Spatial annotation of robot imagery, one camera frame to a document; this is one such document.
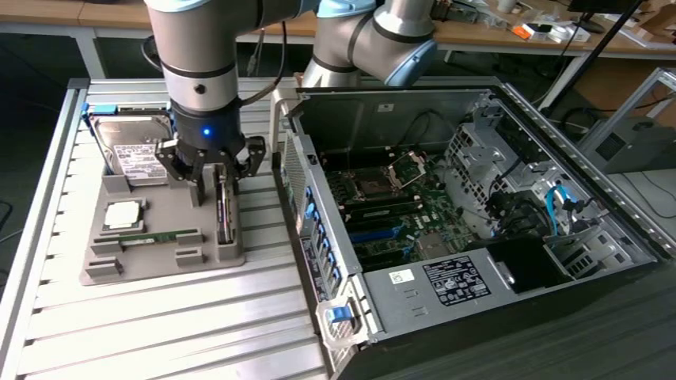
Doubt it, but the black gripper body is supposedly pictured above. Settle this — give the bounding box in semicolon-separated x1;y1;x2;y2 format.
171;104;247;163

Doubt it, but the graphics card with fan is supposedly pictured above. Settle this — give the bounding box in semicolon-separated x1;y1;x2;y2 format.
214;160;238;243

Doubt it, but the silver hard disk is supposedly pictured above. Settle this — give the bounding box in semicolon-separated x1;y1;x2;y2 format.
87;114;177;187

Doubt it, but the silver CPU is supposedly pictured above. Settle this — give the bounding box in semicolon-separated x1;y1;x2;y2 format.
103;200;146;231

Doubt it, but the blue disk carrier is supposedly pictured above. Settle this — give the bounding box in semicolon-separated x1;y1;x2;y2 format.
81;101;185;175

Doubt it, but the green RAM stick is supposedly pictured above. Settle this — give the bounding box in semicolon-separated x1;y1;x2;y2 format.
117;230;181;245

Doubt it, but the grey parts rack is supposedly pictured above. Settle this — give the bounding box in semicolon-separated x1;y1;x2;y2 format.
79;158;249;287

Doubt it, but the black RAM stick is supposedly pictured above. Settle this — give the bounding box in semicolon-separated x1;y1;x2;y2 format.
346;200;423;222

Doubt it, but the silver socket cover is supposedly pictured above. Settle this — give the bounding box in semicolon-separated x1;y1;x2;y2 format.
389;150;430;187

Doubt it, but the green motherboard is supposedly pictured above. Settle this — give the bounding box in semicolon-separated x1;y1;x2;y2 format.
323;150;481;274

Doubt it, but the silver chipset heatsink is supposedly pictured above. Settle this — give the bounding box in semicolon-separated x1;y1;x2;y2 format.
417;232;451;255

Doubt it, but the blue case latch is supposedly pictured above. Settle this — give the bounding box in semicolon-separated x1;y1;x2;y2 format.
325;305;354;325

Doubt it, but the long wooden desk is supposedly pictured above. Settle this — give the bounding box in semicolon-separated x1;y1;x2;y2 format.
0;0;676;80

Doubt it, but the grey power supply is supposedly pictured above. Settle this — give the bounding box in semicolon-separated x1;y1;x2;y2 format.
362;237;578;337

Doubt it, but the orange box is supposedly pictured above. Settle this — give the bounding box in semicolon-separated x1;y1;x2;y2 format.
515;22;554;40

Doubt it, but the grey metal disk bay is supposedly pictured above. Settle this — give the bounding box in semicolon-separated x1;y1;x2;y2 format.
542;225;659;283

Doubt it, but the white box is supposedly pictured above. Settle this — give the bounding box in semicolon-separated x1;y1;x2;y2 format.
549;24;593;44

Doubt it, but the black stand pole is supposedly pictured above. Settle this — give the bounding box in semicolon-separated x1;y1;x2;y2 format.
538;0;647;120

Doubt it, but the black open PC case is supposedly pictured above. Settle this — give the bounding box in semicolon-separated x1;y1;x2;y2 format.
269;85;676;380

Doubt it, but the grey computer tower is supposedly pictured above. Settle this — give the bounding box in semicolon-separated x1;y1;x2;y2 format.
578;116;676;175

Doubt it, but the black monitor with stand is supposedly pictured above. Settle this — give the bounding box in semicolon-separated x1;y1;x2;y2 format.
567;0;643;33

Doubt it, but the brown cardboard piece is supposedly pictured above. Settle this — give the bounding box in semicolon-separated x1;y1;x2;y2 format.
638;3;676;39

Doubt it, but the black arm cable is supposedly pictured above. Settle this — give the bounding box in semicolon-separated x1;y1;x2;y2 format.
231;0;291;108

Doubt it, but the blue SATA wire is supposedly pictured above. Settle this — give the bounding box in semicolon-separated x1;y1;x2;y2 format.
546;184;575;238

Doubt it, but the aluminium profile frame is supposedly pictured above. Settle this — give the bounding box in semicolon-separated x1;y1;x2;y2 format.
602;66;676;131

